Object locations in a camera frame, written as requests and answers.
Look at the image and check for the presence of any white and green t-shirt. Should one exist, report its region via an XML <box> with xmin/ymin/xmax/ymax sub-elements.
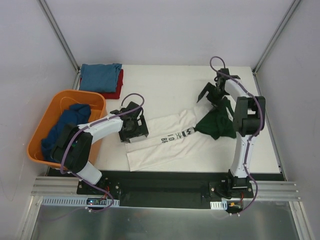
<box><xmin>125</xmin><ymin>97</ymin><xmax>236</xmax><ymax>172</ymax></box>

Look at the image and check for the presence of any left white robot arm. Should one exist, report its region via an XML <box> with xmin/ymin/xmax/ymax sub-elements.
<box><xmin>50</xmin><ymin>101</ymin><xmax>149</xmax><ymax>195</ymax></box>

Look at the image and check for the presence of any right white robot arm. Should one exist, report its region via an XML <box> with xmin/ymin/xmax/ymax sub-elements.
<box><xmin>195</xmin><ymin>67</ymin><xmax>266</xmax><ymax>199</ymax></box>

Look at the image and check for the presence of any folded red t-shirt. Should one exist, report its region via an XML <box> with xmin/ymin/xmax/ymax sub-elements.
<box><xmin>79</xmin><ymin>68</ymin><xmax>124</xmax><ymax>100</ymax></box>

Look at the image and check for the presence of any dark blue t-shirt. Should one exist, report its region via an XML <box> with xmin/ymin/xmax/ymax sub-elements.
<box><xmin>41</xmin><ymin>103</ymin><xmax>91</xmax><ymax>163</ymax></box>

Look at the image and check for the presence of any folded light blue t-shirt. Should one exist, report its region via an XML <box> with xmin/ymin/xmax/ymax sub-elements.
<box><xmin>79</xmin><ymin>63</ymin><xmax>122</xmax><ymax>93</ymax></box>

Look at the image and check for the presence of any orange plastic basket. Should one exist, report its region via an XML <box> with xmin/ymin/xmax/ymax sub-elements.
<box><xmin>26</xmin><ymin>89</ymin><xmax>107</xmax><ymax>169</ymax></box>

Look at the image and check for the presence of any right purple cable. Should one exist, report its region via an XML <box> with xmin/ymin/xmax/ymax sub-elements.
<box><xmin>209</xmin><ymin>56</ymin><xmax>266</xmax><ymax>221</ymax></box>

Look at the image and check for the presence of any purple cable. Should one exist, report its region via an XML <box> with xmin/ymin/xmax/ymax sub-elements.
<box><xmin>59</xmin><ymin>92</ymin><xmax>146</xmax><ymax>221</ymax></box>
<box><xmin>209</xmin><ymin>56</ymin><xmax>266</xmax><ymax>221</ymax></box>

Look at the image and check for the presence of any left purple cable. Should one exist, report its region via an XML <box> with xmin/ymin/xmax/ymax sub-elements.
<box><xmin>59</xmin><ymin>92</ymin><xmax>146</xmax><ymax>221</ymax></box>

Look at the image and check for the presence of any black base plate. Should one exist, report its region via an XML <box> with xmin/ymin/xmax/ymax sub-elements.
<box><xmin>47</xmin><ymin>167</ymin><xmax>286</xmax><ymax>210</ymax></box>

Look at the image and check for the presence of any left aluminium frame post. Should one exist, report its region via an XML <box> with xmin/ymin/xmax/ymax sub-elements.
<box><xmin>37</xmin><ymin>0</ymin><xmax>81</xmax><ymax>73</ymax></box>

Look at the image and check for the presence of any aluminium frame post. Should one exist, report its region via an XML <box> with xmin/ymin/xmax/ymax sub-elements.
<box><xmin>37</xmin><ymin>0</ymin><xmax>81</xmax><ymax>73</ymax></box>
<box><xmin>252</xmin><ymin>0</ymin><xmax>303</xmax><ymax>76</ymax></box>

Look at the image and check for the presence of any aluminium front rail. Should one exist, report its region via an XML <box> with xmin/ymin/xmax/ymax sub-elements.
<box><xmin>32</xmin><ymin>174</ymin><xmax>302</xmax><ymax>203</ymax></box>

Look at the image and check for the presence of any left white cable duct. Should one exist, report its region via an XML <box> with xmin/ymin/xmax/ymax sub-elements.
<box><xmin>42</xmin><ymin>196</ymin><xmax>120</xmax><ymax>208</ymax></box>

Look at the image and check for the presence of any white cable duct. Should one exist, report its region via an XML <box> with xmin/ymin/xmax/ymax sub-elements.
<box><xmin>42</xmin><ymin>196</ymin><xmax>120</xmax><ymax>208</ymax></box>
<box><xmin>210</xmin><ymin>200</ymin><xmax>228</xmax><ymax>211</ymax></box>

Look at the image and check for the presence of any right aluminium frame post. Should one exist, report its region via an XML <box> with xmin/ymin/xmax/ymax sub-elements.
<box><xmin>252</xmin><ymin>0</ymin><xmax>303</xmax><ymax>76</ymax></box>

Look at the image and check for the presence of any right white cable duct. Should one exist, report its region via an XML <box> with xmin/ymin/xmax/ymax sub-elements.
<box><xmin>210</xmin><ymin>200</ymin><xmax>228</xmax><ymax>211</ymax></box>

